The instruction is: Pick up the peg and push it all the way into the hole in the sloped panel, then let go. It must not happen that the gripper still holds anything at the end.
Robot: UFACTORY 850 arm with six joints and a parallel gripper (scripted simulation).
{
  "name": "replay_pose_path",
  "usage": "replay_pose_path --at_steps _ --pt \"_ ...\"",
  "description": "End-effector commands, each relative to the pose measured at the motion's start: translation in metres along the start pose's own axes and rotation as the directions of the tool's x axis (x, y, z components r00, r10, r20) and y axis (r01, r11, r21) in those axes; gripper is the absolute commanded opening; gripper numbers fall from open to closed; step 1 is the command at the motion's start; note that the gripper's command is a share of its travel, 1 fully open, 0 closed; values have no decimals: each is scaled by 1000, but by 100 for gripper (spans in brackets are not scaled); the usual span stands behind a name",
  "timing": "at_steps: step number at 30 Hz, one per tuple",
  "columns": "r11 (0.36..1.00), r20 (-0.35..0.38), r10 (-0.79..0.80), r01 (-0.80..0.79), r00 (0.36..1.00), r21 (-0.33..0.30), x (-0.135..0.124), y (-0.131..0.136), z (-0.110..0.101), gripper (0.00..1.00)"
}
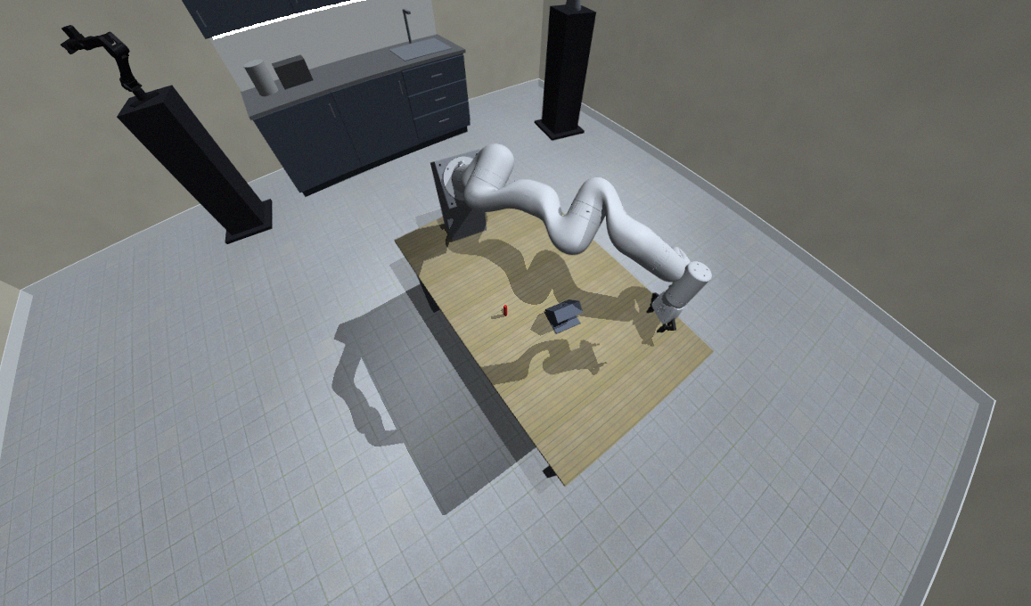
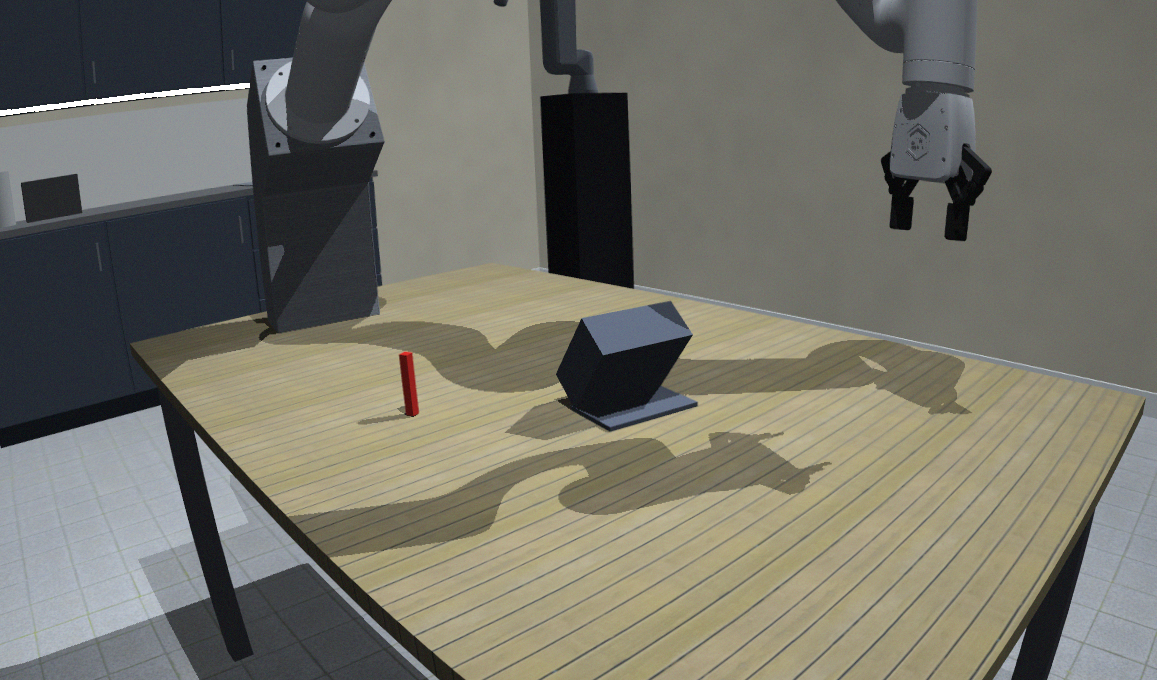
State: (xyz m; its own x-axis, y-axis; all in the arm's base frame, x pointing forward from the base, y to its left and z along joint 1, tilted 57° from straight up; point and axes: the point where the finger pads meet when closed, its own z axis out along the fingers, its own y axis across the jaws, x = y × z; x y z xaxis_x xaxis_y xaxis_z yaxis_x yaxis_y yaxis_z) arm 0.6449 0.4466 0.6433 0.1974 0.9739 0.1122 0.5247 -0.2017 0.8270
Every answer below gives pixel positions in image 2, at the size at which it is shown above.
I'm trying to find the red square peg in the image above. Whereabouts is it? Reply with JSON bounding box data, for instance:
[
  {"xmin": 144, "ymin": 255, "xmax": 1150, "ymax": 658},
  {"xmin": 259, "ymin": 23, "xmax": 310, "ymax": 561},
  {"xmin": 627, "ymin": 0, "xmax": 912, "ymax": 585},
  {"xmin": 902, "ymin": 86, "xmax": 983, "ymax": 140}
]
[{"xmin": 399, "ymin": 352, "xmax": 419, "ymax": 416}]

